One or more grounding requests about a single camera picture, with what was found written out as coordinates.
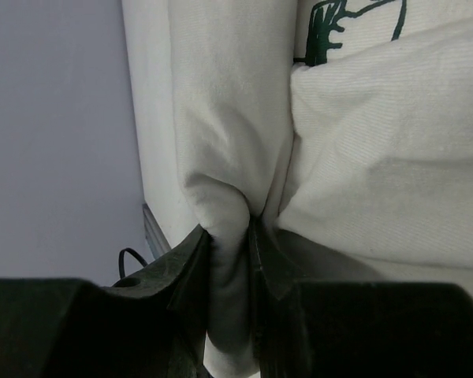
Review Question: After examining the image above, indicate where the white green raglan t-shirt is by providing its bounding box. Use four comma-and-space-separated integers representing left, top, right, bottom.
169, 1, 473, 377

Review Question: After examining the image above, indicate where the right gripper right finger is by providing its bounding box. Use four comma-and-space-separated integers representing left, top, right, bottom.
248, 219, 473, 377

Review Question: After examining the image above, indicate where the aluminium rail frame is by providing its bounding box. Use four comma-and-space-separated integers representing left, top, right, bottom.
142, 204, 171, 260

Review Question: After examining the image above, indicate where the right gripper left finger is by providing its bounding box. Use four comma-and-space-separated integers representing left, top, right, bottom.
0, 228, 211, 377

